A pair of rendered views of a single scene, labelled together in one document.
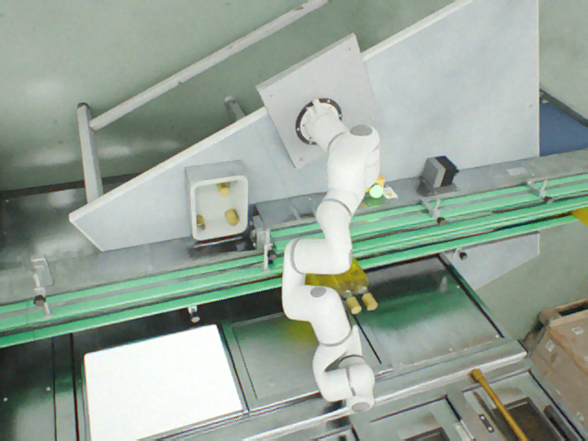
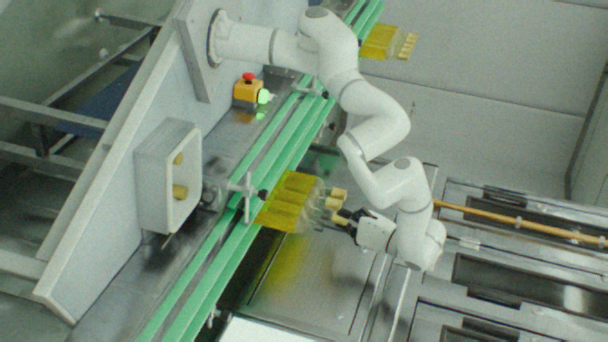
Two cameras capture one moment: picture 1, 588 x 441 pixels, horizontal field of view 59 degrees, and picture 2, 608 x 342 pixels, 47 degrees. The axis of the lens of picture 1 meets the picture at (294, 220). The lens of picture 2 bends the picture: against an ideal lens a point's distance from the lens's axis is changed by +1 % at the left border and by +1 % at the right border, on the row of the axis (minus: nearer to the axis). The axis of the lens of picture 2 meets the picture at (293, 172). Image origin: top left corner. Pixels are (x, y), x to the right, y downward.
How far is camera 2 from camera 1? 1.12 m
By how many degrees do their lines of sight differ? 40
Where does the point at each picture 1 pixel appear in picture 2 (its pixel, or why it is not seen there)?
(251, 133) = (172, 79)
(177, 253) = (156, 265)
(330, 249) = (395, 118)
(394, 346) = not seen: hidden behind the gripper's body
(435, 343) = not seen: hidden behind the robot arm
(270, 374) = (328, 311)
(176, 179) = (128, 172)
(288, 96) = (200, 17)
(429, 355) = (390, 214)
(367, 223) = (282, 128)
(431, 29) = not seen: outside the picture
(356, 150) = (341, 27)
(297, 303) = (394, 185)
